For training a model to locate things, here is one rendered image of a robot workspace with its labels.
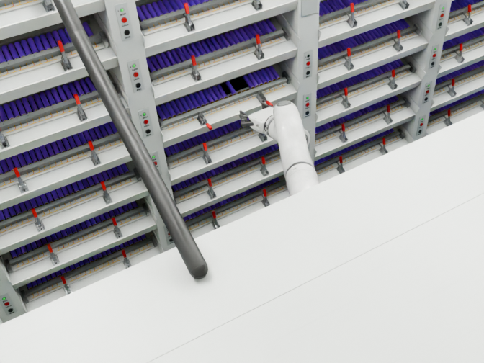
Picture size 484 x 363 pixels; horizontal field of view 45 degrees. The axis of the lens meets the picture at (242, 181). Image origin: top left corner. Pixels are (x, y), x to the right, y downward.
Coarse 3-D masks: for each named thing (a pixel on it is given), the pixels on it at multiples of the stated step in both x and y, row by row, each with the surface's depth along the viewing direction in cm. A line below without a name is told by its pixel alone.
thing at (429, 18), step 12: (444, 0) 249; (420, 12) 258; (432, 12) 251; (432, 24) 255; (444, 24) 259; (432, 36) 259; (420, 60) 270; (432, 72) 274; (420, 84) 276; (432, 84) 280; (420, 96) 280; (432, 96) 285; (420, 108) 286; (408, 132) 298
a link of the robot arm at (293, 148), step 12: (276, 108) 182; (288, 108) 179; (276, 120) 178; (288, 120) 176; (300, 120) 176; (288, 132) 175; (300, 132) 175; (288, 144) 174; (300, 144) 174; (288, 156) 170; (300, 156) 168; (288, 168) 166
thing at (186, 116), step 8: (280, 80) 237; (256, 88) 233; (264, 88) 234; (280, 88) 237; (232, 96) 230; (240, 96) 230; (248, 96) 233; (208, 104) 227; (216, 104) 227; (224, 104) 229; (192, 112) 224; (200, 112) 225; (168, 120) 221; (176, 120) 222; (192, 120) 224
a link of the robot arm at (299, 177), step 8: (296, 168) 163; (304, 168) 162; (312, 168) 164; (288, 176) 163; (296, 176) 159; (304, 176) 158; (312, 176) 159; (288, 184) 162; (296, 184) 157; (304, 184) 155; (312, 184) 156; (296, 192) 156
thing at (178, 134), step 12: (252, 72) 240; (288, 72) 238; (216, 84) 235; (288, 84) 239; (228, 96) 233; (276, 96) 235; (288, 96) 237; (228, 108) 230; (240, 108) 230; (252, 108) 231; (216, 120) 226; (228, 120) 229; (168, 132) 221; (180, 132) 222; (192, 132) 223; (204, 132) 227; (168, 144) 222
